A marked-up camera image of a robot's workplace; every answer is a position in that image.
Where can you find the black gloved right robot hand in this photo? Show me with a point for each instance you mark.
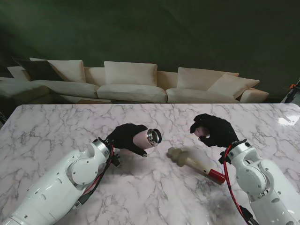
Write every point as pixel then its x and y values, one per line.
pixel 220 133

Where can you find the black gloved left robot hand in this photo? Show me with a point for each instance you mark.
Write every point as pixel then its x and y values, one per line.
pixel 124 138

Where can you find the pink thermos lid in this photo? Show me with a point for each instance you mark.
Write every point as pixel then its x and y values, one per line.
pixel 202 131

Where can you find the pink thermos bottle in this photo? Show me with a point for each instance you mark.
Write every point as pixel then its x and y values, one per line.
pixel 143 141

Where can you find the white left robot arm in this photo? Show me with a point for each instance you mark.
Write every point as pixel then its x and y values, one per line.
pixel 54 187

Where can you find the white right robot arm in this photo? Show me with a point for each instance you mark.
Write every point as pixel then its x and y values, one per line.
pixel 264 182

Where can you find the cream fabric sofa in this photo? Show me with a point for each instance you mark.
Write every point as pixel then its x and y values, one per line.
pixel 131 92

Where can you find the tilted cream throw cushion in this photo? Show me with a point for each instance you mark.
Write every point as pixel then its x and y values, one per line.
pixel 234 85

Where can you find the wide cream back cushion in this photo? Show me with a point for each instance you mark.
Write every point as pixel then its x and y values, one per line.
pixel 130 72

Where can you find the white device with orange part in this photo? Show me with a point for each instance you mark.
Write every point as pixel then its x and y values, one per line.
pixel 291 92

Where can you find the dark brown cushion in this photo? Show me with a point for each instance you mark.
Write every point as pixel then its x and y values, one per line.
pixel 39 70

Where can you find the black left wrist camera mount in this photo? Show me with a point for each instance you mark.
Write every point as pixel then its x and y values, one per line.
pixel 116 160

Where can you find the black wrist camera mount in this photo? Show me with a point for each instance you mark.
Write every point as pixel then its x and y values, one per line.
pixel 222 158
pixel 116 160

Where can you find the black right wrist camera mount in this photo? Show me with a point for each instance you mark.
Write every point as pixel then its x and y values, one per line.
pixel 222 158

